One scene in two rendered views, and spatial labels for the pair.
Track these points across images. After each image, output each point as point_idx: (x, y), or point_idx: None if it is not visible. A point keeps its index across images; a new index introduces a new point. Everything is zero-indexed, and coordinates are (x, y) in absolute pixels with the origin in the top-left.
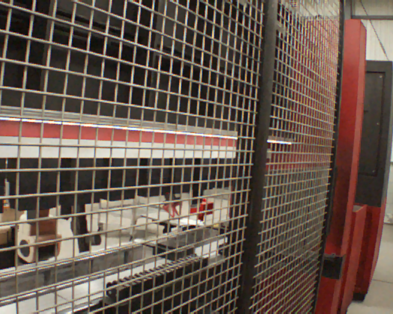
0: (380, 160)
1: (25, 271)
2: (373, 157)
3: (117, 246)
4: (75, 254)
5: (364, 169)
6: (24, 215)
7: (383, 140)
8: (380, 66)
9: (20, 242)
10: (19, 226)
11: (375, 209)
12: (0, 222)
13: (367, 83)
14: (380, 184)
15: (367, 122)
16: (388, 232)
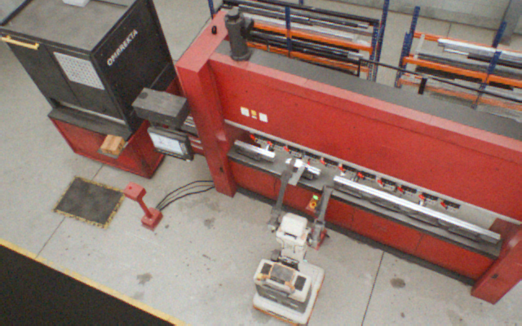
0: (167, 53)
1: (389, 195)
2: (162, 55)
3: (344, 182)
4: (364, 190)
5: (162, 65)
6: (299, 251)
7: (164, 41)
8: None
9: (303, 257)
10: (303, 254)
11: (176, 78)
12: (294, 275)
13: (141, 15)
14: (172, 63)
15: (152, 39)
16: (5, 63)
